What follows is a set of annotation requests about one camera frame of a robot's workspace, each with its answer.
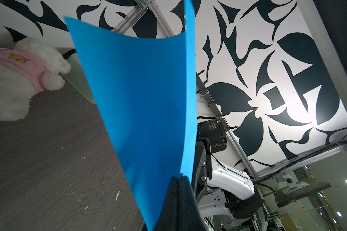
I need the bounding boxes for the blue rectangular paper sheet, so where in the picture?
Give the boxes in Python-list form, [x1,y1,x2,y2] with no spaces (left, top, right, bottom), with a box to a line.
[65,1,197,231]

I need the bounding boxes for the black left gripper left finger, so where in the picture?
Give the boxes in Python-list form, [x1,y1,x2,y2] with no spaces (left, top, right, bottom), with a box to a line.
[153,177,179,231]

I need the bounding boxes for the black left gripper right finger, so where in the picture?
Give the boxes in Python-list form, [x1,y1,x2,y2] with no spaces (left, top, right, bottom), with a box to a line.
[178,174,208,231]

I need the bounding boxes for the green tissue box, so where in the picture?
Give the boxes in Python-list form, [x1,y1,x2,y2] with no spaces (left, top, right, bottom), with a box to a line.
[61,53,95,105]

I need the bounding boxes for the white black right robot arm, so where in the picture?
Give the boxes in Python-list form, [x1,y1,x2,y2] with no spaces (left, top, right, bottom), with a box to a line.
[192,138,265,228]

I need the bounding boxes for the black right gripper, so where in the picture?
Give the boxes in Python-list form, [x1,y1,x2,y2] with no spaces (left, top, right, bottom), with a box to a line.
[191,138,213,202]

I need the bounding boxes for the white plush toy pink shirt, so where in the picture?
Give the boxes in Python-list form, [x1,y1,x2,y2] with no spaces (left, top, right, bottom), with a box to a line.
[0,38,71,121]

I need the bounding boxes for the aluminium frame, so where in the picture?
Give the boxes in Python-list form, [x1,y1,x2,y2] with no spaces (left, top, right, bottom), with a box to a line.
[111,0,347,182]

